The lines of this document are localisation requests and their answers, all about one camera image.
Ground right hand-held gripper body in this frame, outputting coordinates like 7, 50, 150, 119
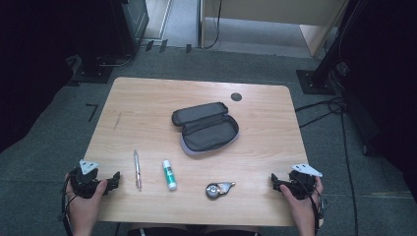
278, 163, 324, 201

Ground person's right hand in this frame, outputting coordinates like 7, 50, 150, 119
279, 176, 326, 228

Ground black hanging cable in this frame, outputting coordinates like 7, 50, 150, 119
204, 0, 224, 50

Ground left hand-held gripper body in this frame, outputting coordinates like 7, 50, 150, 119
69, 158, 114, 200

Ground person's left hand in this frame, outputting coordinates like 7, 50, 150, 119
65, 173, 109, 228

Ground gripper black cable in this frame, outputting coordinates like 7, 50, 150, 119
303, 178, 328, 236
58, 170, 76, 236

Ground dark grey pencil case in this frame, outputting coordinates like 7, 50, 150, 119
171, 101, 241, 156

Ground silver pen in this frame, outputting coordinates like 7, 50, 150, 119
133, 149, 144, 193

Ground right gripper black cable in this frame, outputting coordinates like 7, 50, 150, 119
303, 178, 328, 236

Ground dark curtain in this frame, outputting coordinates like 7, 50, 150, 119
0, 0, 114, 154
340, 0, 417, 202

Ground white green glue stick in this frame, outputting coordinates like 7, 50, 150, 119
162, 159, 178, 192

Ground black cabinet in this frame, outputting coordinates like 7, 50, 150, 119
109, 0, 150, 59

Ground black stand base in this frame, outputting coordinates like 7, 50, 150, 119
67, 54, 114, 85

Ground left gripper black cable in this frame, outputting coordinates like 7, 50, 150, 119
58, 170, 76, 236

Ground black metal stand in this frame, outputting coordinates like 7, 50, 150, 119
296, 0, 360, 96

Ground light wooden furniture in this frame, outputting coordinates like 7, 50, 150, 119
199, 0, 349, 59

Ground black floor cables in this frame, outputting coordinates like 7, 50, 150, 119
294, 95, 348, 129

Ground grey floor cable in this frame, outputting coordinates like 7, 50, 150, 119
95, 50, 138, 69

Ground long black floor cable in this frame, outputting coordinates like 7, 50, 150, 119
339, 109, 360, 236

